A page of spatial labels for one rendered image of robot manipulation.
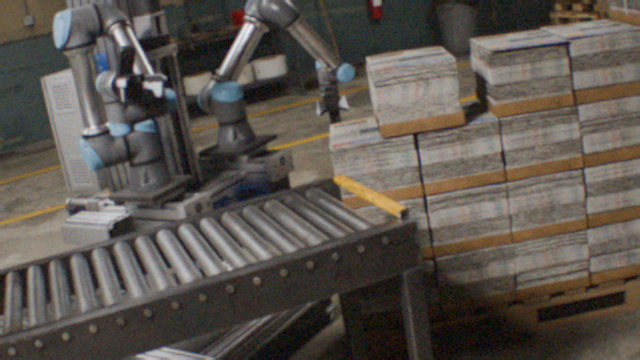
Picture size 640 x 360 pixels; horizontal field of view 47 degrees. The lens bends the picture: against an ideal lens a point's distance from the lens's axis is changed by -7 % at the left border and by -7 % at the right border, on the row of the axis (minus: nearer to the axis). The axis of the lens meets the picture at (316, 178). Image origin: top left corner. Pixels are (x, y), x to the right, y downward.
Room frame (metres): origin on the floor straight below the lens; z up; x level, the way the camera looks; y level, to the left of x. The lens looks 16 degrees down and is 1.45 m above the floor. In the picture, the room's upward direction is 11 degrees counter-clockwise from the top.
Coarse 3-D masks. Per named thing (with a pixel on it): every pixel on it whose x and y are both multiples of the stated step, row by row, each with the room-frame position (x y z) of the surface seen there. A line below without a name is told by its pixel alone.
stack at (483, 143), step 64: (448, 128) 2.52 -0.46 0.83; (512, 128) 2.51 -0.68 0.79; (576, 128) 2.50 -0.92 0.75; (448, 192) 2.54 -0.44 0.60; (512, 192) 2.51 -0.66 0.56; (576, 192) 2.49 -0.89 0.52; (448, 256) 2.53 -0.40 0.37; (512, 256) 2.51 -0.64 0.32; (576, 256) 2.49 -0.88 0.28; (448, 320) 2.53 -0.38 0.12; (512, 320) 2.51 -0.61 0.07; (576, 320) 2.49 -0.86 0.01
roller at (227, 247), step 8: (200, 224) 2.10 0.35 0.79; (208, 224) 2.05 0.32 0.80; (216, 224) 2.04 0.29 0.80; (208, 232) 2.01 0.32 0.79; (216, 232) 1.97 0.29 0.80; (224, 232) 1.96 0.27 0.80; (216, 240) 1.92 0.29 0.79; (224, 240) 1.89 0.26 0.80; (232, 240) 1.89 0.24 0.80; (216, 248) 1.91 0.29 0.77; (224, 248) 1.85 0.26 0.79; (232, 248) 1.82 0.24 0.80; (240, 248) 1.82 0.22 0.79; (224, 256) 1.83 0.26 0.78; (232, 256) 1.77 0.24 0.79; (240, 256) 1.75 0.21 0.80; (248, 256) 1.76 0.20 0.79; (232, 264) 1.75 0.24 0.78; (240, 264) 1.71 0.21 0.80
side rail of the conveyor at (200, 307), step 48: (336, 240) 1.74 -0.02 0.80; (384, 240) 1.74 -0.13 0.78; (192, 288) 1.60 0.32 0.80; (240, 288) 1.63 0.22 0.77; (288, 288) 1.66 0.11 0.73; (336, 288) 1.70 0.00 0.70; (0, 336) 1.49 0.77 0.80; (48, 336) 1.49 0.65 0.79; (96, 336) 1.52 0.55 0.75; (144, 336) 1.55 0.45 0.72; (192, 336) 1.59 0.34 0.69
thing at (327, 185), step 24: (288, 192) 2.21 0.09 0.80; (336, 192) 2.24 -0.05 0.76; (192, 216) 2.14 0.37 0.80; (216, 216) 2.13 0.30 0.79; (240, 216) 2.15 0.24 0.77; (120, 240) 2.04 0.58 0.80; (24, 264) 1.98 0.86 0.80; (48, 264) 1.97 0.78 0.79; (168, 264) 2.07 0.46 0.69; (24, 288) 1.94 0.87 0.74; (48, 288) 1.96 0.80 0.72; (72, 288) 1.98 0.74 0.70; (96, 288) 2.00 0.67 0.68; (0, 312) 1.91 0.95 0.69
